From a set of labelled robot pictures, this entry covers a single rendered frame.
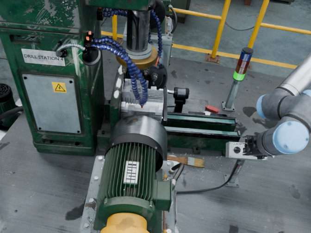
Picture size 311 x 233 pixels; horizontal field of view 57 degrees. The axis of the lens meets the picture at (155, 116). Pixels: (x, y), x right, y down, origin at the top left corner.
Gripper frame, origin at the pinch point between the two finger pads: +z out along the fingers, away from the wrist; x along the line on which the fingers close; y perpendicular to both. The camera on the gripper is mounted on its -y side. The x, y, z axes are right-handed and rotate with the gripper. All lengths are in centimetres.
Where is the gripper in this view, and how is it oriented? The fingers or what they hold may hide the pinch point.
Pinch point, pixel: (252, 149)
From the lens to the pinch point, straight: 125.6
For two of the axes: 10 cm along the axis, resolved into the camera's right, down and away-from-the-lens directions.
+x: -0.7, 9.7, -2.1
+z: -0.5, 2.1, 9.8
